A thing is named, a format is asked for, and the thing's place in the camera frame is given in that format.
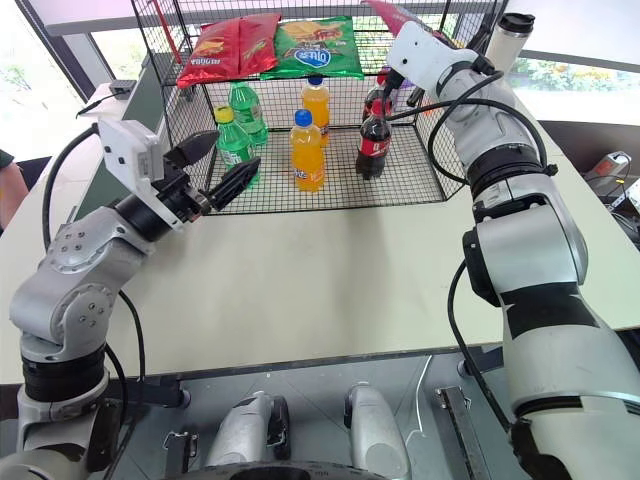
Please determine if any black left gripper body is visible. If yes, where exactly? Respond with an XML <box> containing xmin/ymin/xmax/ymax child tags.
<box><xmin>152</xmin><ymin>148</ymin><xmax>212</xmax><ymax>221</ymax></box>

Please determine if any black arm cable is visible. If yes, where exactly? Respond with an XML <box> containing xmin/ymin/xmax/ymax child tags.
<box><xmin>387</xmin><ymin>52</ymin><xmax>559</xmax><ymax>436</ymax></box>
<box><xmin>41</xmin><ymin>123</ymin><xmax>149</xmax><ymax>401</ymax></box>

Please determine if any person in green shirt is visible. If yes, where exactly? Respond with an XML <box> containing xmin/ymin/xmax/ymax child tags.
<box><xmin>0</xmin><ymin>146</ymin><xmax>32</xmax><ymax>232</ymax></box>

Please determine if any red rod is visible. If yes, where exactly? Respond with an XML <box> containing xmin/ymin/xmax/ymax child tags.
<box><xmin>148</xmin><ymin>0</ymin><xmax>182</xmax><ymax>65</ymax></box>

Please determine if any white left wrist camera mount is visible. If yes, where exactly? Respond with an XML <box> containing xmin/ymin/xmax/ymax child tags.
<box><xmin>96</xmin><ymin>118</ymin><xmax>195</xmax><ymax>232</ymax></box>

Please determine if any orange soda bottle blue cap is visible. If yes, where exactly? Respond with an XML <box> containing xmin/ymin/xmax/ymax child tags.
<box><xmin>290</xmin><ymin>109</ymin><xmax>327</xmax><ymax>194</ymax></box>
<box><xmin>300</xmin><ymin>75</ymin><xmax>332</xmax><ymax>148</ymax></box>

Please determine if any green soda bottle yellow cap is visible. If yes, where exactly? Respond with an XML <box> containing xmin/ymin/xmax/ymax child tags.
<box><xmin>213</xmin><ymin>106</ymin><xmax>262</xmax><ymax>187</ymax></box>

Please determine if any red grey handheld device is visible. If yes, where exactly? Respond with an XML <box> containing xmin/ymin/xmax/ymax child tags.
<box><xmin>583</xmin><ymin>149</ymin><xmax>634</xmax><ymax>182</ymax></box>

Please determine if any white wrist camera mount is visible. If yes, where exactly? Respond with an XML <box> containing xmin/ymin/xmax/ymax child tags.
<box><xmin>386</xmin><ymin>20</ymin><xmax>482</xmax><ymax>99</ymax></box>
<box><xmin>96</xmin><ymin>118</ymin><xmax>195</xmax><ymax>232</ymax></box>

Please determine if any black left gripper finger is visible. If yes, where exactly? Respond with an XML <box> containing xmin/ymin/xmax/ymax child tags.
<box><xmin>201</xmin><ymin>156</ymin><xmax>263</xmax><ymax>215</ymax></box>
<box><xmin>164</xmin><ymin>129</ymin><xmax>222</xmax><ymax>170</ymax></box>

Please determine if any red chip bag yellow logo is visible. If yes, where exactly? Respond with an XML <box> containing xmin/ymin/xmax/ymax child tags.
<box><xmin>176</xmin><ymin>19</ymin><xmax>242</xmax><ymax>90</ymax></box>

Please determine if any black metal bar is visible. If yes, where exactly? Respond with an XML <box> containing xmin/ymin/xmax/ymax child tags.
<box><xmin>433</xmin><ymin>386</ymin><xmax>495</xmax><ymax>480</ymax></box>

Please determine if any silver rounded robot leg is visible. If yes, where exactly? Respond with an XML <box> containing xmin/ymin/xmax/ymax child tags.
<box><xmin>343</xmin><ymin>381</ymin><xmax>412</xmax><ymax>480</ymax></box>
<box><xmin>205</xmin><ymin>389</ymin><xmax>292</xmax><ymax>470</ymax></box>

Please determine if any black wire rack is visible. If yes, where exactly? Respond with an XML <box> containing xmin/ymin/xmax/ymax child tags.
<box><xmin>130</xmin><ymin>0</ymin><xmax>502</xmax><ymax>217</ymax></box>

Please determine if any thin white cable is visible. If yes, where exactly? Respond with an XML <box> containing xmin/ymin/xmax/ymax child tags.
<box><xmin>405</xmin><ymin>353</ymin><xmax>434</xmax><ymax>447</ymax></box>

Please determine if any black table frame bracket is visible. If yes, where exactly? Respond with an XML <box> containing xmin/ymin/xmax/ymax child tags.
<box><xmin>127</xmin><ymin>374</ymin><xmax>192</xmax><ymax>410</ymax></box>

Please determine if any red chip bag green print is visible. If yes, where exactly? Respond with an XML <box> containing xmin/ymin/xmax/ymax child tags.
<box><xmin>237</xmin><ymin>13</ymin><xmax>282</xmax><ymax>79</ymax></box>

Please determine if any small black box device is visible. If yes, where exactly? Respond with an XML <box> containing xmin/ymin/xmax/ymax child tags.
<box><xmin>108</xmin><ymin>79</ymin><xmax>137</xmax><ymax>102</ymax></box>

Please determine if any white tumbler black lid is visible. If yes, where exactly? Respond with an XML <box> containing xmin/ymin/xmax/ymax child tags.
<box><xmin>484</xmin><ymin>12</ymin><xmax>537</xmax><ymax>70</ymax></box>

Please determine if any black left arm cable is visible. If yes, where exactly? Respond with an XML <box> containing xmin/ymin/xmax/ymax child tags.
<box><xmin>41</xmin><ymin>123</ymin><xmax>149</xmax><ymax>401</ymax></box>

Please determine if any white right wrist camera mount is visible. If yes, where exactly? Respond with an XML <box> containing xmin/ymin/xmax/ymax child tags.
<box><xmin>386</xmin><ymin>20</ymin><xmax>482</xmax><ymax>99</ymax></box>

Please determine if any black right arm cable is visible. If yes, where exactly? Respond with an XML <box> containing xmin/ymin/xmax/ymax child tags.
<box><xmin>387</xmin><ymin>52</ymin><xmax>559</xmax><ymax>436</ymax></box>

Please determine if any cola bottle red label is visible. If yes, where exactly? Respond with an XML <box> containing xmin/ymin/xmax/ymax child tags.
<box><xmin>355</xmin><ymin>113</ymin><xmax>393</xmax><ymax>181</ymax></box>
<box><xmin>361</xmin><ymin>68</ymin><xmax>397</xmax><ymax>124</ymax></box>

